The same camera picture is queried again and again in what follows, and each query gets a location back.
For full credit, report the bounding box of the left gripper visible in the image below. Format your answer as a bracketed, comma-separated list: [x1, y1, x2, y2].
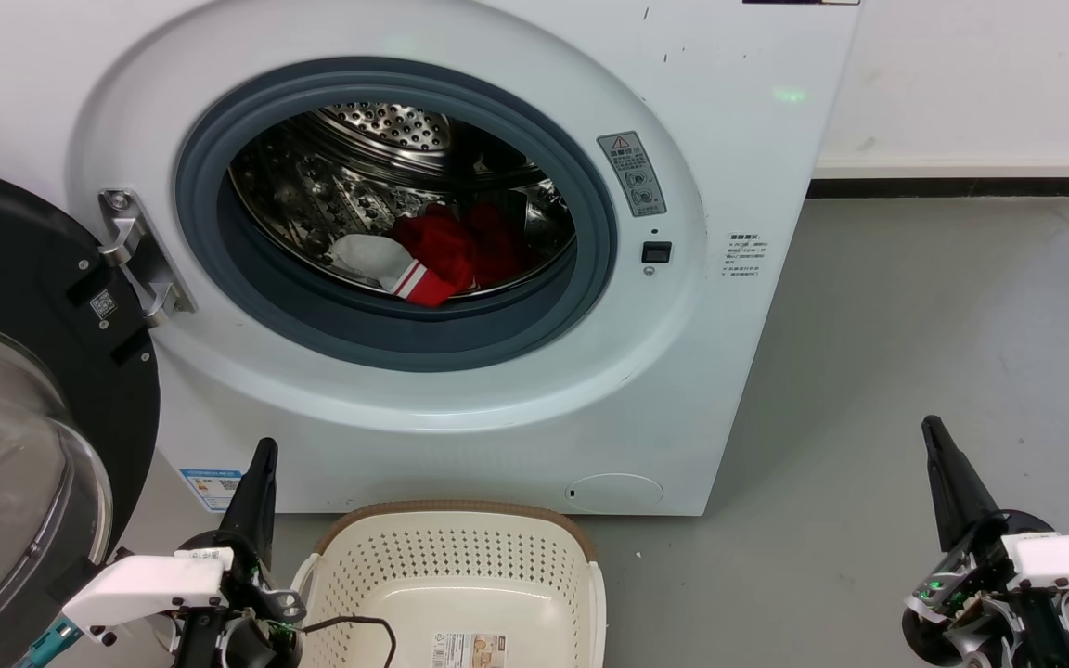
[171, 438, 305, 668]

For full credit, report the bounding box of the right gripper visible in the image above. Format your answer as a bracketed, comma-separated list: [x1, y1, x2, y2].
[901, 416, 1069, 668]

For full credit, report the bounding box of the red and white garment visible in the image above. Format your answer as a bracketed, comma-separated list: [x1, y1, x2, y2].
[328, 204, 528, 307]

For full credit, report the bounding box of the cream perforated laundry basket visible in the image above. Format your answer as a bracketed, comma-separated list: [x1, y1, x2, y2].
[291, 501, 608, 668]

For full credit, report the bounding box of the printed product label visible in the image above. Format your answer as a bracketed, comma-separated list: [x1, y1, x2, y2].
[431, 633, 508, 668]

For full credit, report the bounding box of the stainless steel washing machine drum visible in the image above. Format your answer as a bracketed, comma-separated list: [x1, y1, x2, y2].
[228, 102, 577, 298]

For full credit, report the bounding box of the washing machine door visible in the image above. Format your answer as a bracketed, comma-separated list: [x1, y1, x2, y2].
[0, 162, 161, 668]

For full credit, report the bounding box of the blue energy label sticker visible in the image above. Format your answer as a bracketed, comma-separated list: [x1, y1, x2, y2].
[179, 468, 243, 513]

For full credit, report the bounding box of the grey rubber door gasket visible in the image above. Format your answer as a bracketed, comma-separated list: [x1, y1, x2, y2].
[174, 58, 619, 374]

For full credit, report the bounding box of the white front-load washing machine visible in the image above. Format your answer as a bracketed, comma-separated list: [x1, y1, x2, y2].
[0, 0, 865, 517]

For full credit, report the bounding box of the metal door hinge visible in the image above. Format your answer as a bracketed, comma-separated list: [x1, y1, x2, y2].
[98, 188, 197, 328]

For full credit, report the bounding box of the small printed text label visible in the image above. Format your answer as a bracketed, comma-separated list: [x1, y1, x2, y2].
[723, 232, 767, 279]

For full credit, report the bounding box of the round drain filter cover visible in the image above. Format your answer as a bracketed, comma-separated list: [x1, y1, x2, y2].
[564, 473, 664, 513]

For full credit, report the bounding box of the grey warning sticker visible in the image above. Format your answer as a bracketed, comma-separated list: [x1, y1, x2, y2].
[597, 131, 667, 218]

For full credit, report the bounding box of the thin black cable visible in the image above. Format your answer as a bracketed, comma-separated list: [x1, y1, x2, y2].
[298, 615, 398, 668]

